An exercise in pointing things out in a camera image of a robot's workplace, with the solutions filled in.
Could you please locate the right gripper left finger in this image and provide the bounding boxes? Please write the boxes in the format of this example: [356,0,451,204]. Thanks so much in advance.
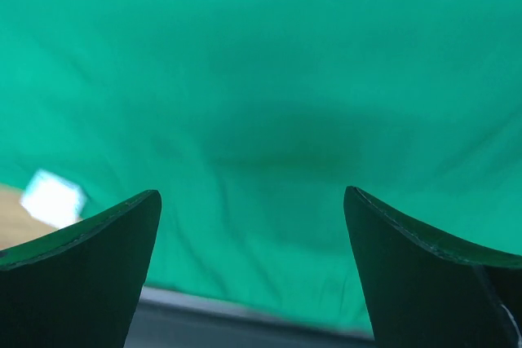
[1,190,161,348]

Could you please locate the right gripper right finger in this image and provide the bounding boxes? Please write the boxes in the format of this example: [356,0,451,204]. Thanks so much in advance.
[343,187,521,348]

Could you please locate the green t-shirt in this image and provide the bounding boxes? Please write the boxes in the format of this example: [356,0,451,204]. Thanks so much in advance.
[1,0,521,329]

